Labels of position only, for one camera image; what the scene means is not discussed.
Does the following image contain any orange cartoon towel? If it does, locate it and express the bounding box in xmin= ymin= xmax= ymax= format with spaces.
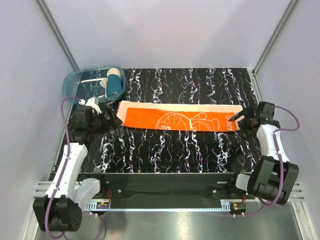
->
xmin=116 ymin=100 xmax=243 ymax=132

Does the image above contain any teal beige cartoon towel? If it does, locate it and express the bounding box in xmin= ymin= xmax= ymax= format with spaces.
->
xmin=99 ymin=68 xmax=123 ymax=98

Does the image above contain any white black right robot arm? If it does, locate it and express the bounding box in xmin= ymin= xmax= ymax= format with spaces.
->
xmin=227 ymin=104 xmax=300 ymax=207

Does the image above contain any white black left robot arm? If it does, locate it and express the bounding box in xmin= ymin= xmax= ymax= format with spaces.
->
xmin=33 ymin=105 xmax=122 ymax=235

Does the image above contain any teal transparent plastic basin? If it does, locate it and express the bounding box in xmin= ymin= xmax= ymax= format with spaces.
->
xmin=62 ymin=66 xmax=127 ymax=104

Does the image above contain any left controller board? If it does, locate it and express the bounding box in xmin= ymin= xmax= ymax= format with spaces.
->
xmin=96 ymin=201 xmax=110 ymax=209

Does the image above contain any controller board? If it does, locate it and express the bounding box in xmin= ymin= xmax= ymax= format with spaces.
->
xmin=96 ymin=201 xmax=110 ymax=209
xmin=230 ymin=202 xmax=247 ymax=214

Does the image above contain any right controller board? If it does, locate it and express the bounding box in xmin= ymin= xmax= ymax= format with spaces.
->
xmin=230 ymin=202 xmax=247 ymax=214

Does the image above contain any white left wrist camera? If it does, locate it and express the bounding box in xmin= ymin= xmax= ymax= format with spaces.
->
xmin=78 ymin=96 xmax=102 ymax=115

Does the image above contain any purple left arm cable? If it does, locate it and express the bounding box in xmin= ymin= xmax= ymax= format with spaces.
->
xmin=43 ymin=97 xmax=107 ymax=240

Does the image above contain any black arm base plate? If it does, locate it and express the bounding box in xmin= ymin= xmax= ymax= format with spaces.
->
xmin=79 ymin=173 xmax=257 ymax=201

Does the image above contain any aluminium front frame rail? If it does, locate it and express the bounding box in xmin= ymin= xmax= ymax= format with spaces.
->
xmin=33 ymin=181 xmax=305 ymax=202

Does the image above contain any left slotted cable duct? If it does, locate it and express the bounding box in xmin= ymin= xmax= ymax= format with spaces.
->
xmin=84 ymin=200 xmax=110 ymax=212

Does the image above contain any slotted cable duct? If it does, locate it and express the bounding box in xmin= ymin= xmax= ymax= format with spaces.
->
xmin=84 ymin=200 xmax=110 ymax=212
xmin=220 ymin=199 xmax=231 ymax=212

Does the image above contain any right slotted cable duct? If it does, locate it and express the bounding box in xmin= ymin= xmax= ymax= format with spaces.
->
xmin=220 ymin=199 xmax=231 ymax=212

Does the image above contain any right rear aluminium post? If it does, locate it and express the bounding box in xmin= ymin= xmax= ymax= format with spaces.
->
xmin=252 ymin=0 xmax=300 ymax=75

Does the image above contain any aluminium post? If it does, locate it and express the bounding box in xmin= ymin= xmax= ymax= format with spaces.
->
xmin=252 ymin=0 xmax=300 ymax=75
xmin=35 ymin=0 xmax=80 ymax=71

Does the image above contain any left rear aluminium post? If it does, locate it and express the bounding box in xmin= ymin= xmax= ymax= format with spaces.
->
xmin=35 ymin=0 xmax=80 ymax=71

